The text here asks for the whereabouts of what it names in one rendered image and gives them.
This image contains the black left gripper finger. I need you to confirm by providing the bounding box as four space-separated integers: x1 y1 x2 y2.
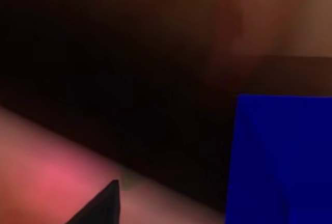
65 179 121 224

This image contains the blue block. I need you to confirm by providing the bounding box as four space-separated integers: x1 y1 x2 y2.
224 93 332 224

